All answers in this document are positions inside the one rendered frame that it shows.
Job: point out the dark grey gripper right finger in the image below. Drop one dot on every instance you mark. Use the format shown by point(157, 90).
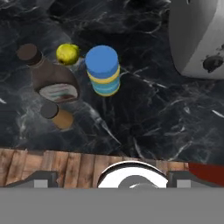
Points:
point(180, 178)

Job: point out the white toaster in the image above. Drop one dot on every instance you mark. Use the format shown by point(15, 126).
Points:
point(198, 38)

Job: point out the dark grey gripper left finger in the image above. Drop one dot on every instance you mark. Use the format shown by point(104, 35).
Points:
point(43, 179)

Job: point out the small orange spice jar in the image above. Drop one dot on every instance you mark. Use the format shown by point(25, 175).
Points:
point(58, 115)

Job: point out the white and black round object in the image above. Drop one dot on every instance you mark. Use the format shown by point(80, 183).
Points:
point(116, 178)

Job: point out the blue-lidded striped shaker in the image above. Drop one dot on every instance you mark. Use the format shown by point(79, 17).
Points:
point(103, 70)

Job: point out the brown sauce bottle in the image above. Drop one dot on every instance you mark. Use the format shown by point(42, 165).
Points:
point(52, 75)

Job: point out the red object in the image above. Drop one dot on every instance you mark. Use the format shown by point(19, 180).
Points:
point(208, 172)

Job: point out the yellow-green lemon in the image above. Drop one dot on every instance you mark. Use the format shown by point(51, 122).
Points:
point(67, 54)

